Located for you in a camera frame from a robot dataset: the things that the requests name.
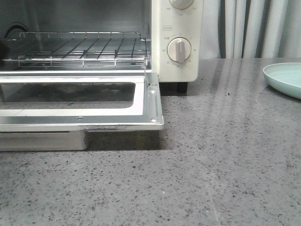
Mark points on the upper temperature knob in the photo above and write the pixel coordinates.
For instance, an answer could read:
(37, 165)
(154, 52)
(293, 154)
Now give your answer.
(181, 4)

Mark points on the mint green plate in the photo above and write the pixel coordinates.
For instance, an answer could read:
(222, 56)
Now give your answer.
(285, 78)

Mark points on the grey white curtain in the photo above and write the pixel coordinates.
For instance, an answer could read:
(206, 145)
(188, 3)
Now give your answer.
(250, 29)

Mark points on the lower timer knob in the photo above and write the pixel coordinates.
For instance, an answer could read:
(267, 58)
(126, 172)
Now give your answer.
(179, 49)

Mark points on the cream white toaster oven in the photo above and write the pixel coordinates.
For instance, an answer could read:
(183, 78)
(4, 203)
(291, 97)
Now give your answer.
(157, 20)

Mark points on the glass oven door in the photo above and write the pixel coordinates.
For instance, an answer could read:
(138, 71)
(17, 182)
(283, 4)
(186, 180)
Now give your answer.
(54, 110)

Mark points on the black oven foot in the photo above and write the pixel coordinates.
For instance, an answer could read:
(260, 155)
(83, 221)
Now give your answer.
(182, 87)

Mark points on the metal wire oven rack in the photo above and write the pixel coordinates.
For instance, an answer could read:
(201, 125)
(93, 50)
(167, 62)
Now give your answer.
(96, 50)

